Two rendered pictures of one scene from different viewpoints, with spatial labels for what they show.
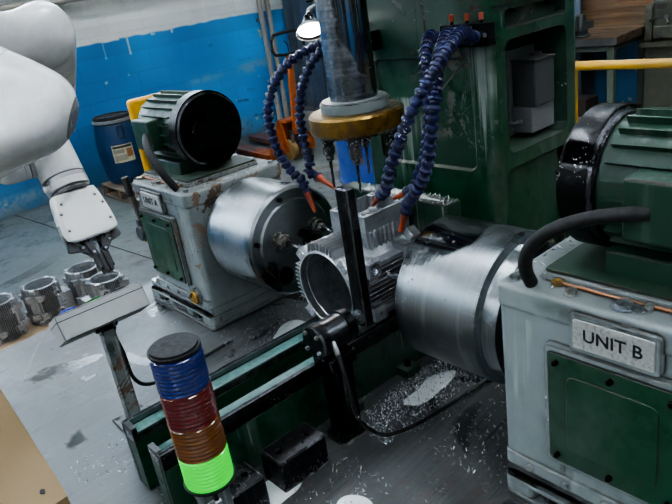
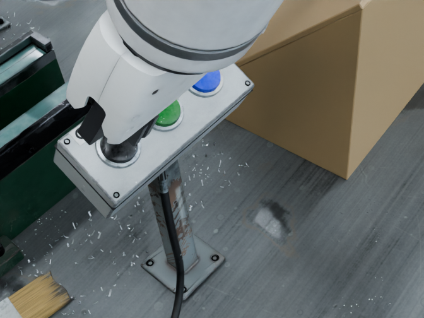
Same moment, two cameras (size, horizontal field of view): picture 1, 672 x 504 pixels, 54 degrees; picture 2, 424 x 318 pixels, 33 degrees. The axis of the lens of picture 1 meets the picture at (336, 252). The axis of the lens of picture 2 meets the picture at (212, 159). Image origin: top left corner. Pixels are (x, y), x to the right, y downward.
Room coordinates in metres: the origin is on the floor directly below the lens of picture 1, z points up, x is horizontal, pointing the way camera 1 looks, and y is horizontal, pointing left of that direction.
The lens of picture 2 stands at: (1.58, 0.48, 1.49)
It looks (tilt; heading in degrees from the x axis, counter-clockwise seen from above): 50 degrees down; 177
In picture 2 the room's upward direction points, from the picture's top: 8 degrees counter-clockwise
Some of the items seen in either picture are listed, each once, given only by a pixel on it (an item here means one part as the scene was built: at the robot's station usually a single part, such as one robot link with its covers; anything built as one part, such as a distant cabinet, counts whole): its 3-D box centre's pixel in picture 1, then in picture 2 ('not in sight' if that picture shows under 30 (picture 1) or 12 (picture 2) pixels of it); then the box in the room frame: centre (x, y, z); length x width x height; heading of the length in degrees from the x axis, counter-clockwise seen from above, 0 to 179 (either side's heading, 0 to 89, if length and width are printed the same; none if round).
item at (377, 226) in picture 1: (370, 221); not in sight; (1.24, -0.08, 1.11); 0.12 x 0.11 x 0.07; 128
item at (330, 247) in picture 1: (362, 270); not in sight; (1.22, -0.05, 1.01); 0.20 x 0.19 x 0.19; 128
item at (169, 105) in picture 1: (180, 174); not in sight; (1.70, 0.37, 1.16); 0.33 x 0.26 x 0.42; 38
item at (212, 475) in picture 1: (206, 463); not in sight; (0.65, 0.19, 1.05); 0.06 x 0.06 x 0.04
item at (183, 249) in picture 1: (212, 232); not in sight; (1.69, 0.32, 0.99); 0.35 x 0.31 x 0.37; 38
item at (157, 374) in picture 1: (179, 367); not in sight; (0.65, 0.19, 1.19); 0.06 x 0.06 x 0.04
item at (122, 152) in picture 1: (169, 144); not in sight; (6.24, 1.39, 0.37); 1.20 x 0.80 x 0.74; 128
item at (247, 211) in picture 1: (260, 229); not in sight; (1.50, 0.17, 1.04); 0.37 x 0.25 x 0.25; 38
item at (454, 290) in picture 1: (498, 301); not in sight; (0.96, -0.25, 1.04); 0.41 x 0.25 x 0.25; 38
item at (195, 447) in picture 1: (197, 432); not in sight; (0.65, 0.19, 1.10); 0.06 x 0.06 x 0.04
